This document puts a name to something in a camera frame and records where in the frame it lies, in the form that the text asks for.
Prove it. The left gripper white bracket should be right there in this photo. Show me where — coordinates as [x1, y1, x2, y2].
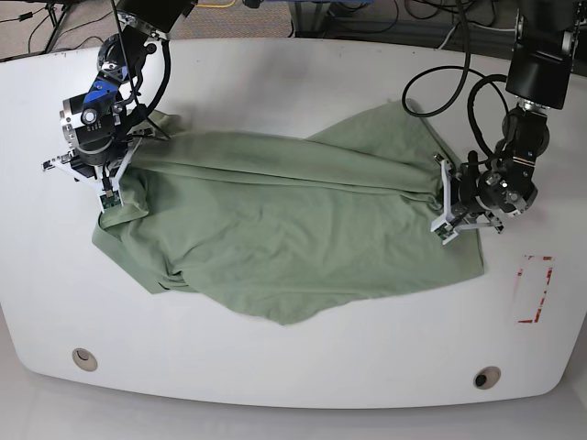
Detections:
[430, 153, 504, 245]

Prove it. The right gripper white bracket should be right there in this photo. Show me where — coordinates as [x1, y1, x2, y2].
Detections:
[41, 138, 141, 207]

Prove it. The green t-shirt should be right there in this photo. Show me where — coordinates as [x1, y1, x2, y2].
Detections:
[92, 102, 484, 325]

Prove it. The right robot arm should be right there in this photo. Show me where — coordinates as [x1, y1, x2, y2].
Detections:
[42, 1, 196, 211]

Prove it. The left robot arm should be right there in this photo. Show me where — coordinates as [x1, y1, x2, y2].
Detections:
[431, 1, 586, 244]

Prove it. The red tape rectangle marking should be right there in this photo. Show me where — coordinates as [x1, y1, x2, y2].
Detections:
[511, 256, 556, 325]

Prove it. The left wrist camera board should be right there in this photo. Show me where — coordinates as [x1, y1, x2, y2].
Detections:
[434, 224, 458, 246]

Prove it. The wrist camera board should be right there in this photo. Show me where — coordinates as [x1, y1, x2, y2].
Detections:
[99, 191, 122, 213]
[434, 224, 458, 246]

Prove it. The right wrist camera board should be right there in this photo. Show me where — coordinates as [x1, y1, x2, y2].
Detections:
[99, 191, 122, 213]

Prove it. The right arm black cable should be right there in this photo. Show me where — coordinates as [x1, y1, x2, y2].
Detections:
[107, 0, 175, 141]

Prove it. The right table cable grommet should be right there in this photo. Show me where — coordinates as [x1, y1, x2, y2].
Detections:
[473, 366, 501, 391]

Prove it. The table cable grommet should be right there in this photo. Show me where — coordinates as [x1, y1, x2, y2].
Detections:
[72, 348, 98, 372]
[473, 366, 501, 391]

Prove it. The left table cable grommet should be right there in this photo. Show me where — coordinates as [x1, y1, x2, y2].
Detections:
[72, 348, 98, 372]

